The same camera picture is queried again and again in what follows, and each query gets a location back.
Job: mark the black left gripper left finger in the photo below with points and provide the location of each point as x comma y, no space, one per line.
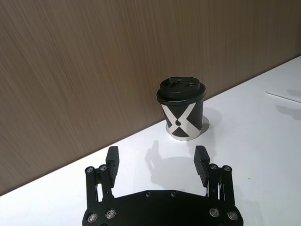
112,164

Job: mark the black plastic cup lid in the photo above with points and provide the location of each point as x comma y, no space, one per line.
181,90

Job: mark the white round coaster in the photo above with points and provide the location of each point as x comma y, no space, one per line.
206,124

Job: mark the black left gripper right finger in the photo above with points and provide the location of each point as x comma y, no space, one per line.
202,164

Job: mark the black paper cup white cross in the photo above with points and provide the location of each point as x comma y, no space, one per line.
182,122

